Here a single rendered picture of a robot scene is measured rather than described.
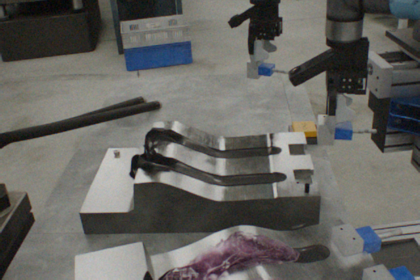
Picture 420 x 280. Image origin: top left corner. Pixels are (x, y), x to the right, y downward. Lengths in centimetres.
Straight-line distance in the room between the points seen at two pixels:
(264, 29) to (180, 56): 282
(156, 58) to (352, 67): 323
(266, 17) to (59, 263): 85
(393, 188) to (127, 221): 178
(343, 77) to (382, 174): 169
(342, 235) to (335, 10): 43
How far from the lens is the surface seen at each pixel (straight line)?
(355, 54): 100
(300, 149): 112
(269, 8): 135
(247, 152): 109
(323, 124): 105
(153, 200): 95
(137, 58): 412
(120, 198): 102
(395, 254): 186
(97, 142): 138
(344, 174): 260
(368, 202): 242
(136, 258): 80
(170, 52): 412
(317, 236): 90
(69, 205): 115
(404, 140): 142
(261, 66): 141
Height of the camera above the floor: 145
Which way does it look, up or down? 28 degrees down
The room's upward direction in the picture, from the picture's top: 4 degrees counter-clockwise
